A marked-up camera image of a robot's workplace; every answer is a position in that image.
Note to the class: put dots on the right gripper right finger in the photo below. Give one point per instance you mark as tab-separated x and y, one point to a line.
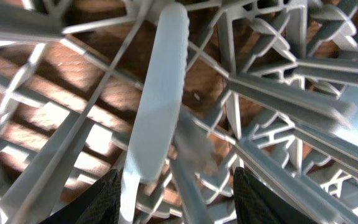
255	203

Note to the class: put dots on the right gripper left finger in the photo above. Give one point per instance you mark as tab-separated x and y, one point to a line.
99	204

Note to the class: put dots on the white plastic knife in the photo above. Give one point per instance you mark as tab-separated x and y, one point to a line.
159	107

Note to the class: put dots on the grey plastic dishwasher rack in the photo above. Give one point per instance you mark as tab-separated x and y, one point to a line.
285	135

